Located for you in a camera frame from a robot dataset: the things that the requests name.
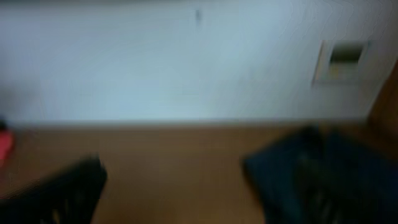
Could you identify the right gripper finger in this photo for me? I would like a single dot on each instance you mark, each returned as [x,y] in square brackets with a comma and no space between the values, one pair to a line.
[67,196]

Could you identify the navy blue shorts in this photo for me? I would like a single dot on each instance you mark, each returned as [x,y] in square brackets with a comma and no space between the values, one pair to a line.
[311,177]

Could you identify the red t-shirt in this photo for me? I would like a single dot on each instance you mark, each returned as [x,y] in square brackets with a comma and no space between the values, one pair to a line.
[7,145]

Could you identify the white wall socket plate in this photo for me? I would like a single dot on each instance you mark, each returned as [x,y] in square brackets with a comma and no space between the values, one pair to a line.
[341,61]

